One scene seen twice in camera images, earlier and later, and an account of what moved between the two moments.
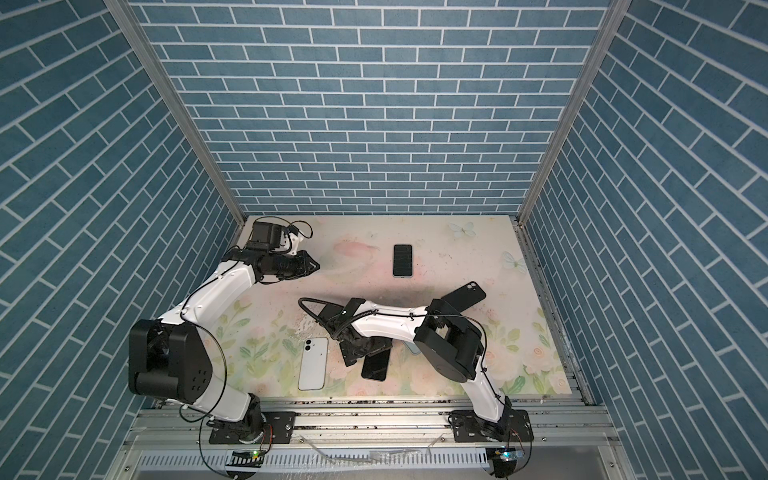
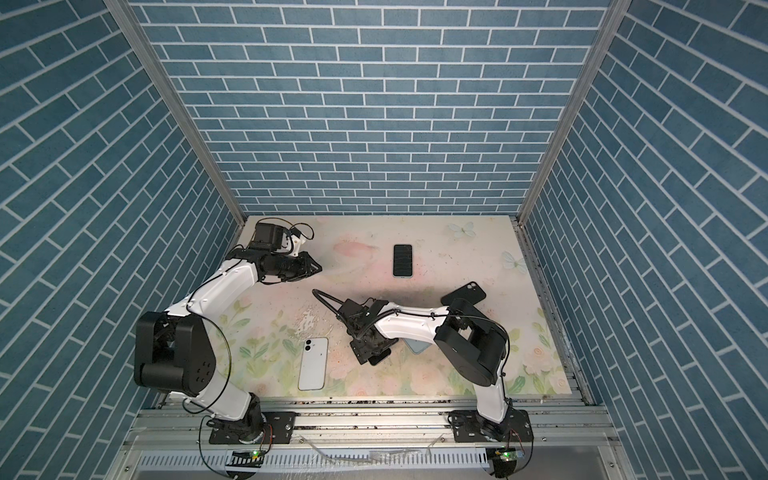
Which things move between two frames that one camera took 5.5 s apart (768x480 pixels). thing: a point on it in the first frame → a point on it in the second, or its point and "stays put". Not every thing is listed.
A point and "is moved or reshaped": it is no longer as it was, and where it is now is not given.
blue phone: [402, 260] stays put
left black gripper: [301, 258] stays put
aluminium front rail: [367, 426] stays put
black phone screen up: [375, 366] is moved or reshaped
